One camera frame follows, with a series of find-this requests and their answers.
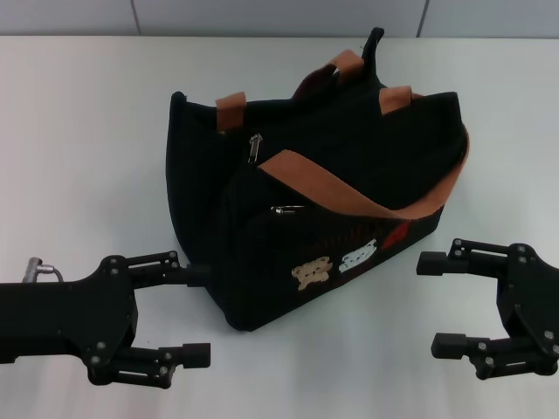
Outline silver main zipper pull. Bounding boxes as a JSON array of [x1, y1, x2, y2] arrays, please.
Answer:
[[247, 133, 264, 165]]

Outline black food bag brown straps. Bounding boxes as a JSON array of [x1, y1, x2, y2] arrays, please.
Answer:
[[167, 26, 473, 333]]

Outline silver pocket zipper pull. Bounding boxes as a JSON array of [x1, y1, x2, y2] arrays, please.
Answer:
[[269, 203, 307, 216]]

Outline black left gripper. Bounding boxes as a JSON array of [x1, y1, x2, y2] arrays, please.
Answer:
[[0, 250, 211, 389]]

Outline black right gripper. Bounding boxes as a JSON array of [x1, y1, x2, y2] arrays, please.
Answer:
[[417, 237, 559, 381]]

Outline silver left gripper cable connector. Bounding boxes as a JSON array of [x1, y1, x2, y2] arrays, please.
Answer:
[[24, 257, 65, 285]]

